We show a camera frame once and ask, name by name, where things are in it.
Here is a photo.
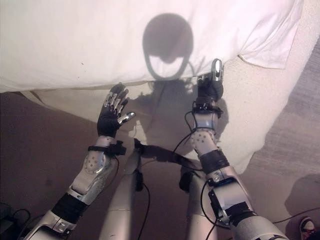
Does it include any person's shoe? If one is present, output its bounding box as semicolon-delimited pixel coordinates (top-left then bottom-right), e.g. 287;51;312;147
299;215;319;237

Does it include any cream bed sheet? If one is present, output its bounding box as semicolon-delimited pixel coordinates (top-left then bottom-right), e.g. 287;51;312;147
19;0;320;175

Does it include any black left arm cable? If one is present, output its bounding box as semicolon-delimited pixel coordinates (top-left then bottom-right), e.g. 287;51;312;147
108;154;121;177

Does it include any white duvet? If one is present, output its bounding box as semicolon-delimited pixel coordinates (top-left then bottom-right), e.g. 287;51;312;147
0;0;305;94

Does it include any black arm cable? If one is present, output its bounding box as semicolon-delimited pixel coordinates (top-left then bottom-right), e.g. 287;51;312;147
172;109;221;240
108;154;121;177

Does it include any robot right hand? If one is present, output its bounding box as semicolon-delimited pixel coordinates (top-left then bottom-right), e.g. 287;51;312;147
196;58;225;102

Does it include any robot right leg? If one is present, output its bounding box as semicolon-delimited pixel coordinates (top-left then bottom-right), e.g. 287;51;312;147
178;165;219;240

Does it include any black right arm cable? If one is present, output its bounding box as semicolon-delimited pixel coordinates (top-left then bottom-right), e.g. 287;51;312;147
172;109;221;240

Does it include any black device with cable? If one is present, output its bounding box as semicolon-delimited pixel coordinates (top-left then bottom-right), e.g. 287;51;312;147
0;201;32;240

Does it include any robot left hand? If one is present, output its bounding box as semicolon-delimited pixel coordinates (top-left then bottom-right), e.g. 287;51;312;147
96;83;137;138

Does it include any black strap between legs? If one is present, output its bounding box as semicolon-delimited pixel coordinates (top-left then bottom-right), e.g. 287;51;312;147
133;138;204;172

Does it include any black leg cable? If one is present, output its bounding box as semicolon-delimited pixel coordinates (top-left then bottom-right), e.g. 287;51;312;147
134;168;151;240

